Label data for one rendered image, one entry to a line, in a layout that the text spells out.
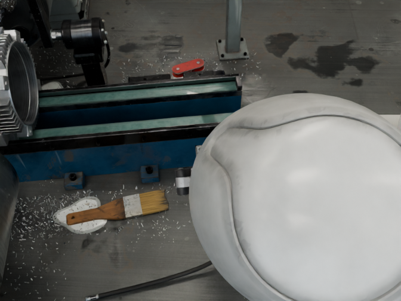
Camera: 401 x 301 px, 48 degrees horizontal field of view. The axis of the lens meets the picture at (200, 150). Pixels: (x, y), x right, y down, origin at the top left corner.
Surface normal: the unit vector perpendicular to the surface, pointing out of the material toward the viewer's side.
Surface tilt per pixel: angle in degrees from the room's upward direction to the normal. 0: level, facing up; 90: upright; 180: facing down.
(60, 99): 0
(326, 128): 9
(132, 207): 0
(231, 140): 57
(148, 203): 2
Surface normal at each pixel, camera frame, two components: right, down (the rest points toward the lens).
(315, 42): -0.03, -0.61
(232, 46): 0.10, 0.79
